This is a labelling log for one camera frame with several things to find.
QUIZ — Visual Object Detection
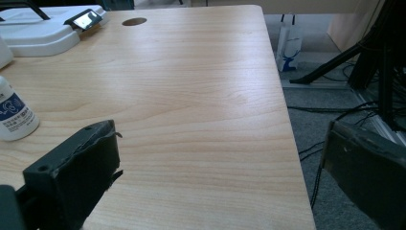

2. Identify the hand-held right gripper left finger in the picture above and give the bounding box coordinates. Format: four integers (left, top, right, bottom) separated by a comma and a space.
22, 119, 124, 230

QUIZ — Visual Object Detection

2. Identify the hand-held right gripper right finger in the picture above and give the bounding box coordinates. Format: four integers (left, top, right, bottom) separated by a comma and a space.
320, 120, 406, 230

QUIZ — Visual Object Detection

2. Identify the white bottle with blue label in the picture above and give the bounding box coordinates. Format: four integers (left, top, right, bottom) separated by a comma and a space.
0, 75, 40, 142

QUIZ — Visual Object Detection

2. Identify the black metal stand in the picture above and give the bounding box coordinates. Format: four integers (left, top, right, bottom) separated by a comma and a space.
289, 0, 406, 132

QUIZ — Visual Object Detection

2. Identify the white plastic container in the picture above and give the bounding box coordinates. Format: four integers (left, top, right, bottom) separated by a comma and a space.
0, 35, 15, 70

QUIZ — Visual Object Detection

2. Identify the white plastic case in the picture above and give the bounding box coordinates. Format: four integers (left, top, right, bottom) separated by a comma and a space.
0, 4, 109, 58

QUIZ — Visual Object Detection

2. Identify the white and blue paper bag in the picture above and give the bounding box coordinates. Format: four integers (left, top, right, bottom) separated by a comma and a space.
275, 13, 304, 73

